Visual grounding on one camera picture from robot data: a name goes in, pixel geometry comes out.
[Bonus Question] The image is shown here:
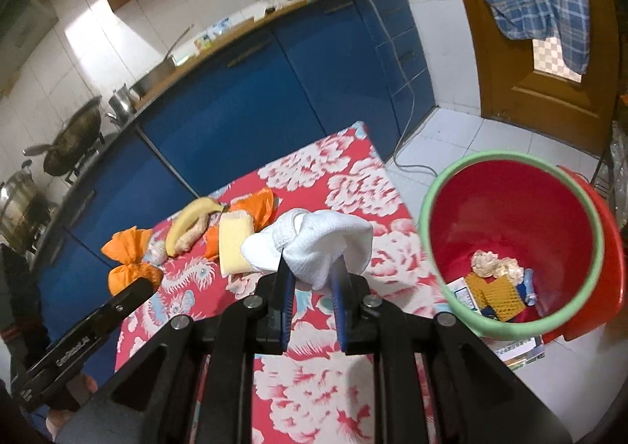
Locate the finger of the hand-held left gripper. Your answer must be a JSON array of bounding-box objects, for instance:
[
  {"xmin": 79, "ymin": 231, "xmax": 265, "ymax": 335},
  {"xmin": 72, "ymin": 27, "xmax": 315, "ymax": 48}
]
[{"xmin": 100, "ymin": 276, "xmax": 154, "ymax": 327}]

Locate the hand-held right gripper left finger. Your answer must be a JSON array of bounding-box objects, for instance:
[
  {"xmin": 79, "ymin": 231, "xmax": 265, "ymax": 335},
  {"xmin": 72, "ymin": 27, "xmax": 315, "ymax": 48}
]
[{"xmin": 56, "ymin": 248, "xmax": 298, "ymax": 444}]

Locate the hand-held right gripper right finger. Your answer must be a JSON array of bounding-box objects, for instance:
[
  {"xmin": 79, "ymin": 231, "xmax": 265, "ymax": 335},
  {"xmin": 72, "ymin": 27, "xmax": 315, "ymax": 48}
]
[{"xmin": 330, "ymin": 262, "xmax": 572, "ymax": 444}]

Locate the orange cloth bundle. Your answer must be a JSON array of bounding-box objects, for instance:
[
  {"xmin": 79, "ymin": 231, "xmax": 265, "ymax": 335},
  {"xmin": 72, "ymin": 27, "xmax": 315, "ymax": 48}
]
[
  {"xmin": 101, "ymin": 226, "xmax": 164, "ymax": 297},
  {"xmin": 203, "ymin": 189, "xmax": 276, "ymax": 261}
]

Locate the white sock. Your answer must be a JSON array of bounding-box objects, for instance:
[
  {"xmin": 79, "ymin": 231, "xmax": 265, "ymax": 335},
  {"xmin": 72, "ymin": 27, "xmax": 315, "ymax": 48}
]
[{"xmin": 240, "ymin": 209, "xmax": 374, "ymax": 290}]

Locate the teal and white carton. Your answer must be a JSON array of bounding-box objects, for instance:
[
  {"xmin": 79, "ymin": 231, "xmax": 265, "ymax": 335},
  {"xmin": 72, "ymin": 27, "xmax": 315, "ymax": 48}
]
[{"xmin": 445, "ymin": 277, "xmax": 479, "ymax": 312}]

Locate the white paper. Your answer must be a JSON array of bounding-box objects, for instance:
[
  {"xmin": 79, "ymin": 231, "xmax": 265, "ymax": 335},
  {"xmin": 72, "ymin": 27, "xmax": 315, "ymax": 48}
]
[{"xmin": 470, "ymin": 250, "xmax": 520, "ymax": 284}]

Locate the yellow mesh scrubber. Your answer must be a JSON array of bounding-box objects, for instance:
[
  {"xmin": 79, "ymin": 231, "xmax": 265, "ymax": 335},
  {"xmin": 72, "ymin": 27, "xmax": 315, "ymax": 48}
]
[{"xmin": 464, "ymin": 273, "xmax": 526, "ymax": 322}]

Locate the red bin with green rim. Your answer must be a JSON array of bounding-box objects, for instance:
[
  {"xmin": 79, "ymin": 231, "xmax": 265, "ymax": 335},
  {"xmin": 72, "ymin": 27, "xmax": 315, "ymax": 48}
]
[{"xmin": 418, "ymin": 150, "xmax": 605, "ymax": 341}]

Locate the person's left hand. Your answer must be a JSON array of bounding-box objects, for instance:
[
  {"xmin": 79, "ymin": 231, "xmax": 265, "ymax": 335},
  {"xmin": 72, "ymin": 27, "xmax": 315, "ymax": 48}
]
[{"xmin": 46, "ymin": 372, "xmax": 99, "ymax": 441}]

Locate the ginger root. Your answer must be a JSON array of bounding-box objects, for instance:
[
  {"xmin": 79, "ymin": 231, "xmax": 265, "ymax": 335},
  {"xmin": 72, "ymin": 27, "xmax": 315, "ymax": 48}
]
[{"xmin": 174, "ymin": 213, "xmax": 223, "ymax": 253}]

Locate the yellow sponge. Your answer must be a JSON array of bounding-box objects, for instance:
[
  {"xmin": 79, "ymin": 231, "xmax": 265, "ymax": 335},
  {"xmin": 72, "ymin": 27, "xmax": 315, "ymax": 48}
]
[{"xmin": 218, "ymin": 211, "xmax": 256, "ymax": 277}]

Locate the yellow banana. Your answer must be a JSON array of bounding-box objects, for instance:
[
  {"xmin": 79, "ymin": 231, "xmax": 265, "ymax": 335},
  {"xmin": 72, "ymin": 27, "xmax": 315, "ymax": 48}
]
[{"xmin": 165, "ymin": 196, "xmax": 227, "ymax": 257}]

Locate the large steel pot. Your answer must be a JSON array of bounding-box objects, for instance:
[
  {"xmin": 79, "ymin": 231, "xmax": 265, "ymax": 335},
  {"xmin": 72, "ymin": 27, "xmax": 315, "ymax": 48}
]
[{"xmin": 0, "ymin": 169, "xmax": 50, "ymax": 249}]

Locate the red printed tablecloth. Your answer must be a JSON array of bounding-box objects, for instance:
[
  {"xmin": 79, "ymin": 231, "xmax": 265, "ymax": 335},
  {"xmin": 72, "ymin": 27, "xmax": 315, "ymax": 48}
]
[{"xmin": 115, "ymin": 120, "xmax": 442, "ymax": 444}]

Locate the black wok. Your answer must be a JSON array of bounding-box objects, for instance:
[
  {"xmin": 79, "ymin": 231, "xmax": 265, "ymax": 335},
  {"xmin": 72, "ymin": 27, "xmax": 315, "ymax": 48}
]
[{"xmin": 22, "ymin": 96, "xmax": 106, "ymax": 177}]

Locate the printed cardboard box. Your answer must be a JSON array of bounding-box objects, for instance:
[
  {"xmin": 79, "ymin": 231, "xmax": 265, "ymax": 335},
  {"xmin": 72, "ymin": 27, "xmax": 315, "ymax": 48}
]
[{"xmin": 493, "ymin": 336, "xmax": 546, "ymax": 369}]

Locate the small steel kettle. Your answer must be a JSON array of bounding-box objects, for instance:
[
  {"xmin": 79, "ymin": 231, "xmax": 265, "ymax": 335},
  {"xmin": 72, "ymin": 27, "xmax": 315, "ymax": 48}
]
[{"xmin": 107, "ymin": 84, "xmax": 143, "ymax": 124}]

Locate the light blue wrapper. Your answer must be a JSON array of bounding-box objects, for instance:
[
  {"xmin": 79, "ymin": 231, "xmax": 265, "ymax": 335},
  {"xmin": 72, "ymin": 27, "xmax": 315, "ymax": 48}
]
[{"xmin": 520, "ymin": 269, "xmax": 538, "ymax": 305}]

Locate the blue kitchen cabinet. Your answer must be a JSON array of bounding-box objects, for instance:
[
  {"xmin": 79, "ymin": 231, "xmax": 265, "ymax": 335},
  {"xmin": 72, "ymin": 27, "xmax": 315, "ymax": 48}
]
[{"xmin": 37, "ymin": 0, "xmax": 437, "ymax": 342}]

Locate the small printed packet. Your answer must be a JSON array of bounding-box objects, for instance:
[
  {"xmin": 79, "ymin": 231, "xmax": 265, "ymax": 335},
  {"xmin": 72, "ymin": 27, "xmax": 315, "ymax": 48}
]
[{"xmin": 194, "ymin": 17, "xmax": 231, "ymax": 53}]

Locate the red plastic basin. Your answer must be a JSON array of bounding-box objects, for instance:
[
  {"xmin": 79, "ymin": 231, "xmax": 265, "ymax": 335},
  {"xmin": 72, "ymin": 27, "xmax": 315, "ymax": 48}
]
[{"xmin": 540, "ymin": 164, "xmax": 626, "ymax": 344}]

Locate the wooden door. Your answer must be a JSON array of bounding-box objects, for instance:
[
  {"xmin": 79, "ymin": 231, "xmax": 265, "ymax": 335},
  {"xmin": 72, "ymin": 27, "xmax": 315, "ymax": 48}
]
[{"xmin": 439, "ymin": 0, "xmax": 624, "ymax": 155}]

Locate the steel pan with handle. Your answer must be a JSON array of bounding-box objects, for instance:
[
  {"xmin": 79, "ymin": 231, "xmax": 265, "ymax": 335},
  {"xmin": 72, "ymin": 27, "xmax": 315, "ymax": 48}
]
[{"xmin": 130, "ymin": 25, "xmax": 194, "ymax": 96}]

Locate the white power cable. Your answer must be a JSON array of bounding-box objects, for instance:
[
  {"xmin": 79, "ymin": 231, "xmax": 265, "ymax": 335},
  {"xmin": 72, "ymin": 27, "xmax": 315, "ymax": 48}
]
[{"xmin": 338, "ymin": 0, "xmax": 440, "ymax": 177}]

